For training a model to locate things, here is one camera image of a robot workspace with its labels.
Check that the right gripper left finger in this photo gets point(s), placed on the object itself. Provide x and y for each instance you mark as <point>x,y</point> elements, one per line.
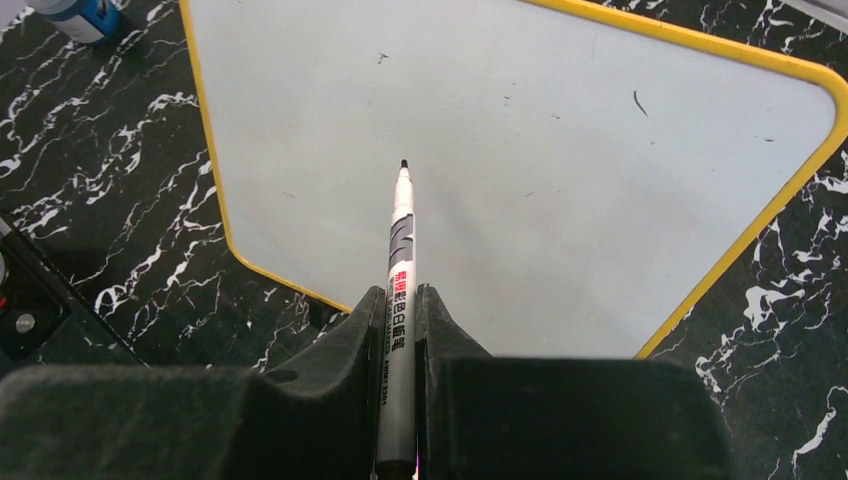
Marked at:
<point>312,417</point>

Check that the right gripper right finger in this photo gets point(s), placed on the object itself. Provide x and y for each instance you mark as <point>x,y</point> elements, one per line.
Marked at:
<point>486,417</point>

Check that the white whiteboard marker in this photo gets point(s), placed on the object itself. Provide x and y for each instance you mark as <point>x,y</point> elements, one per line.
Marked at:
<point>396,449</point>

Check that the yellow framed whiteboard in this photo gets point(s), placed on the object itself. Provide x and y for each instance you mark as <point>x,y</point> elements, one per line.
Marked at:
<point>582,176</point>

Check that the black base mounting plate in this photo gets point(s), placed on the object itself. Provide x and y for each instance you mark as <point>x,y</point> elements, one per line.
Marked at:
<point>44,320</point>

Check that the blue white tape roll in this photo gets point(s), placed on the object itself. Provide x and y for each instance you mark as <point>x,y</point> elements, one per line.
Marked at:
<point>88,22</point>

